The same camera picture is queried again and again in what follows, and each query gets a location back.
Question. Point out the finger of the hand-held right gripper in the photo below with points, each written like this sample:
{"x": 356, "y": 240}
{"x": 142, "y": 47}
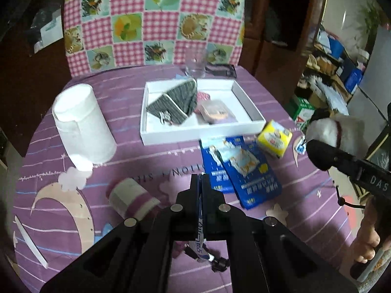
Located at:
{"x": 330, "y": 157}

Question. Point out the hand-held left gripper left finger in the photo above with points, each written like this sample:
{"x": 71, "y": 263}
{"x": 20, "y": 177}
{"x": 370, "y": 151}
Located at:
{"x": 194, "y": 195}

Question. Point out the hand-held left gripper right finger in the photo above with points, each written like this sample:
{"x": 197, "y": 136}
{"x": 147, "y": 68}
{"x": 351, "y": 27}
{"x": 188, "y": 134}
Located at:
{"x": 213, "y": 198}

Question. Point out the black and white plush toy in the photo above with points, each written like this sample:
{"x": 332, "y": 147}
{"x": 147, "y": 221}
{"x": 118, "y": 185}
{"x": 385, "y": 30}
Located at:
{"x": 326, "y": 131}

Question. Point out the blue eye mask packet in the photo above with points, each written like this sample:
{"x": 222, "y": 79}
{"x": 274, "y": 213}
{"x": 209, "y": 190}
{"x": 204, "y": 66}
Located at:
{"x": 212, "y": 168}
{"x": 253, "y": 174}

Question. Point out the yellow tissue pack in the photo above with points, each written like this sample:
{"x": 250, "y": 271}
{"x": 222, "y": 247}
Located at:
{"x": 273, "y": 139}

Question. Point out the white shallow cardboard box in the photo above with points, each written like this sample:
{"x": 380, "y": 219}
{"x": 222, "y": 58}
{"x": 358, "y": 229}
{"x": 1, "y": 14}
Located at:
{"x": 165, "y": 134}

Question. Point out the zip bag with yellow sponge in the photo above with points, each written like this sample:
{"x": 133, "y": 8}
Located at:
{"x": 217, "y": 113}

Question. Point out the grey plaid pouch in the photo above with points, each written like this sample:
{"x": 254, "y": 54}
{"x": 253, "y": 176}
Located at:
{"x": 177, "y": 103}

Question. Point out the pink scrubbing sponge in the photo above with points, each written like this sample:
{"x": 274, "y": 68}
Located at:
{"x": 203, "y": 96}

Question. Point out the person's right hand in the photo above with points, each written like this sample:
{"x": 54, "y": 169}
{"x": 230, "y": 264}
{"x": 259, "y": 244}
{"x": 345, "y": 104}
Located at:
{"x": 366, "y": 238}

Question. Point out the small white blue sachet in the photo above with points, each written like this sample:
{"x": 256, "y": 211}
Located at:
{"x": 301, "y": 146}

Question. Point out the green and white carton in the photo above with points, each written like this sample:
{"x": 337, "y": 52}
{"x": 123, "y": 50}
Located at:
{"x": 304, "y": 113}

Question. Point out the purple plastic bottle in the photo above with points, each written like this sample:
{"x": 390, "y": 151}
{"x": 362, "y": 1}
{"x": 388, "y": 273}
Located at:
{"x": 128, "y": 195}

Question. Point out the pile of storage boxes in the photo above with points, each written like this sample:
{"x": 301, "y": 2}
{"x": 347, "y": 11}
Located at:
{"x": 336, "y": 64}

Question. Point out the dark wooden cabinet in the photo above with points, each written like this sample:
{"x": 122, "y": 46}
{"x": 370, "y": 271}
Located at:
{"x": 275, "y": 52}

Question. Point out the black plastic holder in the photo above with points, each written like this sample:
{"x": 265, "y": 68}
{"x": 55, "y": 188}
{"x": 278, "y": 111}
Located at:
{"x": 221, "y": 70}

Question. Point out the clear glass cup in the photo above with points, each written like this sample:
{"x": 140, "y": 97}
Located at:
{"x": 195, "y": 62}

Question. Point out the white paper towel roll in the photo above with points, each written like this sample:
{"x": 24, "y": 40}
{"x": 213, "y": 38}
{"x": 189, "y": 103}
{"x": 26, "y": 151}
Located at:
{"x": 82, "y": 122}

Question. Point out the white plastic strip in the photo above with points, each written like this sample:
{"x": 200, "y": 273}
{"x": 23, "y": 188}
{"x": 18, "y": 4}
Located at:
{"x": 30, "y": 241}

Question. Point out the pink checkered printed cushion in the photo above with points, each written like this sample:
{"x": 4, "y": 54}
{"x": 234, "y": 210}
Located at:
{"x": 152, "y": 15}

